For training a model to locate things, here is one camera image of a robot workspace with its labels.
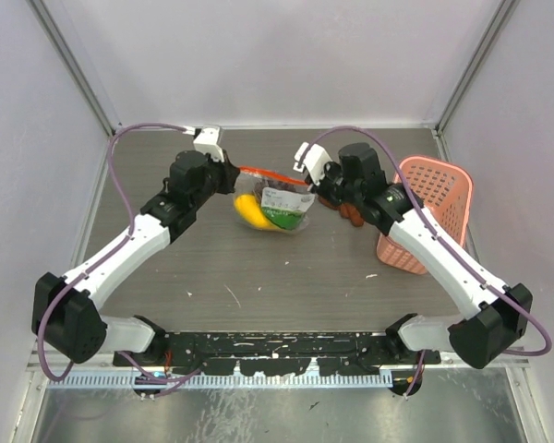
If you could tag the orange mango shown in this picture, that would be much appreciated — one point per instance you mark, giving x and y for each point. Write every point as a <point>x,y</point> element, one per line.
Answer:
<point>247,207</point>

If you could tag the dark red grapes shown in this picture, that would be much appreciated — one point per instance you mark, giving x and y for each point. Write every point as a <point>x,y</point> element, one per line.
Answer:
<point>265,182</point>

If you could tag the aluminium frame post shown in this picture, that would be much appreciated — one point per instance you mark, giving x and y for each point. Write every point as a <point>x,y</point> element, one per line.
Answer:
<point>59,28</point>
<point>491,34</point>

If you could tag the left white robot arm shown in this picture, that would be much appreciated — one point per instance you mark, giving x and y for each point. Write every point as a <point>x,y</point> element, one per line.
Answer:
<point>67,309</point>

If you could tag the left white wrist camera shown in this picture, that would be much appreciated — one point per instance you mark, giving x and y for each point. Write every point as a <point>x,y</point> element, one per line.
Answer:
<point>207,141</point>

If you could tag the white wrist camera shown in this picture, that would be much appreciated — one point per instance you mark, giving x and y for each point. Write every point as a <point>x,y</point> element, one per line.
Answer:
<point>207,141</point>
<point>312,160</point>

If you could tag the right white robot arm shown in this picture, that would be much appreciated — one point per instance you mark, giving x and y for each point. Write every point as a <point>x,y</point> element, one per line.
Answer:
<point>493,315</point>

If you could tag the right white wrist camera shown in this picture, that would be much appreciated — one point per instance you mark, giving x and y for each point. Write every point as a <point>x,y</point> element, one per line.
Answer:
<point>312,160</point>

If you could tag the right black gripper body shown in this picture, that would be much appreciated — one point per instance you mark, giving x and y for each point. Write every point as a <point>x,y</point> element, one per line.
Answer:
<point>343,191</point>

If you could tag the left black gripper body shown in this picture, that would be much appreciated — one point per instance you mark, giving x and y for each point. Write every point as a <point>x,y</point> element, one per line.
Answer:
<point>211,183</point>

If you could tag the pink plastic basket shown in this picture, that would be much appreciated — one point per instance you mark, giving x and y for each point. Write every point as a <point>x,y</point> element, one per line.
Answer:
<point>447,191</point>

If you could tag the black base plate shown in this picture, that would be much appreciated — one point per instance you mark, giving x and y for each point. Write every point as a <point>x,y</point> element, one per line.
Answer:
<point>278,354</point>

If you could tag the right aluminium frame post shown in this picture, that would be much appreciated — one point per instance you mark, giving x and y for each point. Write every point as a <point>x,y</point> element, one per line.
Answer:
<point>491,34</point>

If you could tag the red watermelon slice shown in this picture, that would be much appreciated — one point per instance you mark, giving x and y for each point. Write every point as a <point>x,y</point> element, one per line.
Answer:
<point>285,220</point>

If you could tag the left aluminium frame post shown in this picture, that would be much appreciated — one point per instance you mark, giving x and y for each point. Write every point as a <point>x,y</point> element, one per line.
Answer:
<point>59,28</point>

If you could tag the brown cloth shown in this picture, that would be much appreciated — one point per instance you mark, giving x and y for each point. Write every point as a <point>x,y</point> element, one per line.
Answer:
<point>346,211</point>

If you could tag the clear orange zip bag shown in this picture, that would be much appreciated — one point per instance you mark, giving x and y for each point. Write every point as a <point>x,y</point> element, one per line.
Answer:
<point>274,198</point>

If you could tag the white slotted cable duct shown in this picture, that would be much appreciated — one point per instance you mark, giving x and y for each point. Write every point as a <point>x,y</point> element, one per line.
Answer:
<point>309,380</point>

